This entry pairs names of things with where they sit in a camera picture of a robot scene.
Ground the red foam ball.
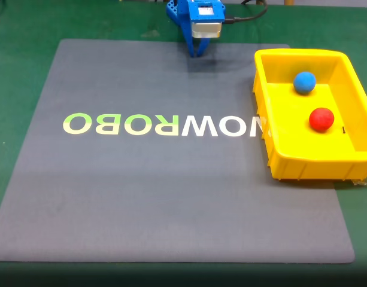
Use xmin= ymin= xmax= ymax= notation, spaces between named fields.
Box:
xmin=308 ymin=107 xmax=335 ymax=133

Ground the blue foam ball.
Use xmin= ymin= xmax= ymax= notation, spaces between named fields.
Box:
xmin=293 ymin=71 xmax=317 ymax=95

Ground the yellow plastic bin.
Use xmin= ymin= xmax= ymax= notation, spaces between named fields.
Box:
xmin=252 ymin=48 xmax=367 ymax=182

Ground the grey mat with lettering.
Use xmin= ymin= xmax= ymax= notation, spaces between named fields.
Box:
xmin=0 ymin=38 xmax=356 ymax=264

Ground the blue and silver camera box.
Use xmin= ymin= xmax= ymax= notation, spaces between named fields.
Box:
xmin=187 ymin=0 xmax=228 ymax=39

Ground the black camera cable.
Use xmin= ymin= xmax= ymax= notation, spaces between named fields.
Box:
xmin=224 ymin=0 xmax=269 ymax=25

